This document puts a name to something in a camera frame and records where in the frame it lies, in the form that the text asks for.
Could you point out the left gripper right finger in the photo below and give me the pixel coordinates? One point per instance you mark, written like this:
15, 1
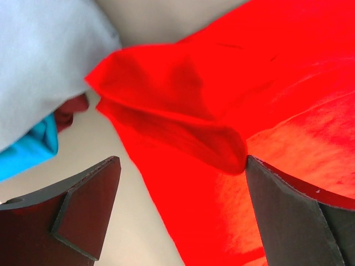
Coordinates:
299, 223

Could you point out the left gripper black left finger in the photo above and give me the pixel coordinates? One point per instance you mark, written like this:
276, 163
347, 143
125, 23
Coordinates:
64, 223

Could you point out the bright blue folded t shirt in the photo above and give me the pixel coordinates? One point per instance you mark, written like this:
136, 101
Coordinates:
39, 144

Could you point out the dark red folded t shirt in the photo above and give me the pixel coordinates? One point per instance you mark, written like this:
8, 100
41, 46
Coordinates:
64, 115

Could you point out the grey-blue folded t shirt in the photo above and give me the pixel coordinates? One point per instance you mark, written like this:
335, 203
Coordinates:
47, 49

